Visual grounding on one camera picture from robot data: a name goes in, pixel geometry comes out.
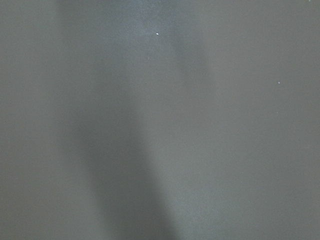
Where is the brown table mat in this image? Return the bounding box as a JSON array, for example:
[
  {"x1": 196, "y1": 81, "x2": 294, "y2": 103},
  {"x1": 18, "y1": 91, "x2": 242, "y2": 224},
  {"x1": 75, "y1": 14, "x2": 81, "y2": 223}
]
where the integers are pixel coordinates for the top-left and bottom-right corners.
[{"x1": 0, "y1": 0, "x2": 320, "y2": 240}]

